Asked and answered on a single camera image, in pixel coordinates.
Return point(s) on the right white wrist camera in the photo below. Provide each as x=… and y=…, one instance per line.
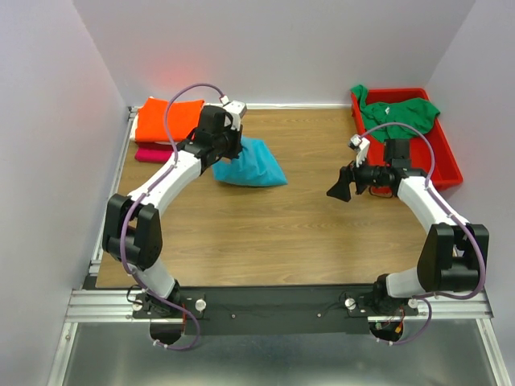
x=361, y=147

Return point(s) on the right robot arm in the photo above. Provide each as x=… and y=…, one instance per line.
x=452, y=262

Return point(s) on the folded orange t shirt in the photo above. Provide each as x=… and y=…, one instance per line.
x=161, y=120

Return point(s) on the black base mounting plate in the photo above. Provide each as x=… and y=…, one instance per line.
x=275, y=310

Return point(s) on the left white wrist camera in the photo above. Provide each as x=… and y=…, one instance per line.
x=236, y=109

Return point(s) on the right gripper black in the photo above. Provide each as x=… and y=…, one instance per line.
x=347, y=174

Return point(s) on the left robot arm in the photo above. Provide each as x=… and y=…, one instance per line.
x=132, y=232

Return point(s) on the green t shirt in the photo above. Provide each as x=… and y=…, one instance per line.
x=392, y=109

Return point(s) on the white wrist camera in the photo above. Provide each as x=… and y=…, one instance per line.
x=361, y=147
x=236, y=109

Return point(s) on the teal blue t shirt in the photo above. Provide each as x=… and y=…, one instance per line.
x=255, y=167

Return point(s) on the folded white t shirt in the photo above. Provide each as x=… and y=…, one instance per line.
x=161, y=141

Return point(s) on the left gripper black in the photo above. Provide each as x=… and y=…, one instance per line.
x=234, y=153

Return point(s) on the red plastic bin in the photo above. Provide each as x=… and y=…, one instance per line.
x=426, y=151

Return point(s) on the aluminium frame rail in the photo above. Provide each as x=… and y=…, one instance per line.
x=112, y=305

